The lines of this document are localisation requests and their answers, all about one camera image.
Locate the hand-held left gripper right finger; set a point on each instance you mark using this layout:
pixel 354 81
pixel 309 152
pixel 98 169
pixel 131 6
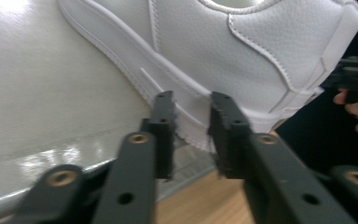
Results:
pixel 227 140

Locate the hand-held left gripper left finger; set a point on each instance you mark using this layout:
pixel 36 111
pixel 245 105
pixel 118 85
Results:
pixel 163 137

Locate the white sneaker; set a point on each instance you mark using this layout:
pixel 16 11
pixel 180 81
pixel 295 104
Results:
pixel 214 53

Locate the metal two-tier shoe rack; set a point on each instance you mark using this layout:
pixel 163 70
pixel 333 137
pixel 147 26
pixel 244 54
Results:
pixel 43 87

